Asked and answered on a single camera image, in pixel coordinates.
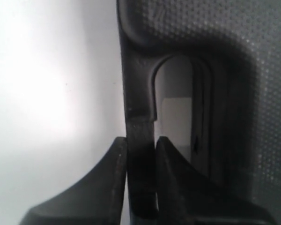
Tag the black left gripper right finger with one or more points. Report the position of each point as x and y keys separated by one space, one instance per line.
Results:
x=186 y=197

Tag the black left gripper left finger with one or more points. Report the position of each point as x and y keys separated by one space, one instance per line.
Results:
x=97 y=199

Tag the black plastic carrying case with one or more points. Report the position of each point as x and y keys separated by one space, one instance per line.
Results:
x=234 y=48

